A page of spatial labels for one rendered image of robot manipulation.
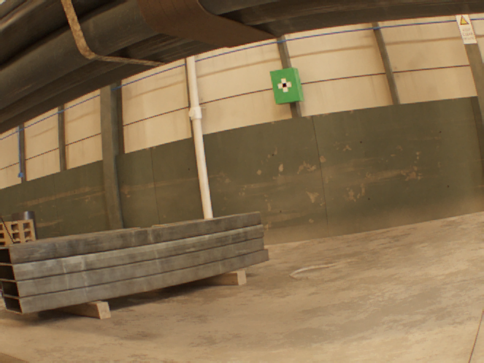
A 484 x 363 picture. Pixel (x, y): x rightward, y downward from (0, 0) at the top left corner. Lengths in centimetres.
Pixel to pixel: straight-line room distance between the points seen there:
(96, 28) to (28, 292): 207
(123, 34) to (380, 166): 627
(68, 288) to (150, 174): 578
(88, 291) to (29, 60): 216
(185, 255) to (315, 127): 389
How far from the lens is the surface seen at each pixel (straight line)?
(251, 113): 833
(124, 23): 138
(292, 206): 792
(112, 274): 369
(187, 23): 133
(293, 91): 779
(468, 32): 720
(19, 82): 170
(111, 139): 929
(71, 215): 1035
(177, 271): 416
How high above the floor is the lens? 60
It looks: 1 degrees up
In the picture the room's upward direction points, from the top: 8 degrees counter-clockwise
